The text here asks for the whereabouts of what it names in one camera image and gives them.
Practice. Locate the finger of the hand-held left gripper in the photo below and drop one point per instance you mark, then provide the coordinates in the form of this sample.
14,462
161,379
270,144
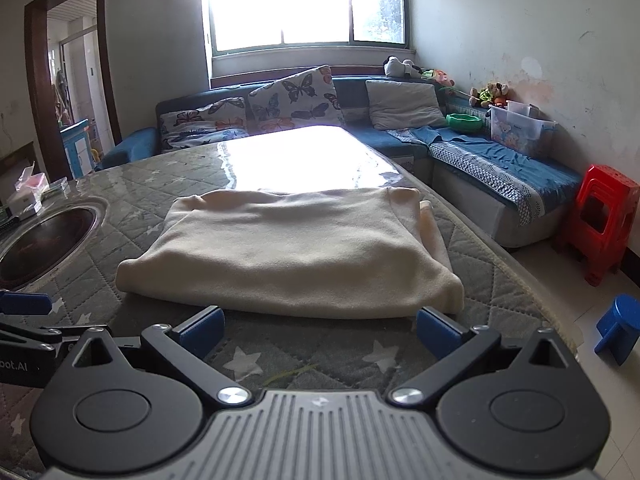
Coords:
22,302
60,334

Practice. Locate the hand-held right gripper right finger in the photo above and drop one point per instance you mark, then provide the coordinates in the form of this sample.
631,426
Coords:
440,332

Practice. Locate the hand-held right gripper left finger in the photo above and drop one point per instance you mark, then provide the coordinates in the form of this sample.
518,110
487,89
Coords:
200,329

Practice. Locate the cream knit garment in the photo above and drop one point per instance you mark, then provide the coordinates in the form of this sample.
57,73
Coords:
290,250

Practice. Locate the round recessed table burner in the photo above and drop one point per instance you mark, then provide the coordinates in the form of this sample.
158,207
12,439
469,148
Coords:
45,240

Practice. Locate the small white box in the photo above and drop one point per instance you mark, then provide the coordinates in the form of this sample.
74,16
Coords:
22,205

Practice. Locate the clear plastic tissue packet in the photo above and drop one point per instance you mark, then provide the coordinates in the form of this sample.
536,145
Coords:
31,180

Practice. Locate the blue and white cabinet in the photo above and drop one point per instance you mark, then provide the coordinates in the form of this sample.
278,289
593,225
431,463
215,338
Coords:
77,150

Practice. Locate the blue sofa sheet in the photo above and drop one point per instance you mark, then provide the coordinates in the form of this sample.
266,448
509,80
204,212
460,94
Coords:
495,165

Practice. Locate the small blue plastic stool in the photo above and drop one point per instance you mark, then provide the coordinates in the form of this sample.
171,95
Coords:
622,315

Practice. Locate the blue corner sofa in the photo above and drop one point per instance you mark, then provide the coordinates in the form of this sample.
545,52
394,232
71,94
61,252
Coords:
380,137

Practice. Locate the flat butterfly print cushion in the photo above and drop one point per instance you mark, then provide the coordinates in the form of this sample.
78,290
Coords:
205,122

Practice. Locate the green plastic basin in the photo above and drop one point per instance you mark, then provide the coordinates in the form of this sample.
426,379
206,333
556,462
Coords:
465,122

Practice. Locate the clear plastic storage box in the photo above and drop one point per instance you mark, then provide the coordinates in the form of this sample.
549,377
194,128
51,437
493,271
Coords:
520,135

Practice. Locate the red plastic stool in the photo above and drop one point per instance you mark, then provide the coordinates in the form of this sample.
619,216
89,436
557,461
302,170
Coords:
610,185

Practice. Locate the plain grey cushion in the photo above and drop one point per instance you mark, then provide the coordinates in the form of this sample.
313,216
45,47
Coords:
405,104

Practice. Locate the green plush toy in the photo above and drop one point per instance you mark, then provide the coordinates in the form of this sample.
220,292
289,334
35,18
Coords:
481,98

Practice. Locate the small clear plastic container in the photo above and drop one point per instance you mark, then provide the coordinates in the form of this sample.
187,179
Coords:
520,108

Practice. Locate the brown teddy bear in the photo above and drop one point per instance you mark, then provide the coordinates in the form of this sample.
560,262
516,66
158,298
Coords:
498,92

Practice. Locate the large butterfly print cushion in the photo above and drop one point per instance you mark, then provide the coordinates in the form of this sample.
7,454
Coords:
295,100

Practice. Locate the colourful plastic toy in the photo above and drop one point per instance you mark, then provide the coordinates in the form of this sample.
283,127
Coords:
440,78

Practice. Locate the black and white plush toy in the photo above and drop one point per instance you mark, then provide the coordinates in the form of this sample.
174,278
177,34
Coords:
397,67

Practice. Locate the large window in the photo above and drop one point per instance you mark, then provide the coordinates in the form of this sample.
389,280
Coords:
280,5

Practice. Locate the brown wooden door frame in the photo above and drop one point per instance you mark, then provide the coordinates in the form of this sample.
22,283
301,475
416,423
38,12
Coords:
36,85

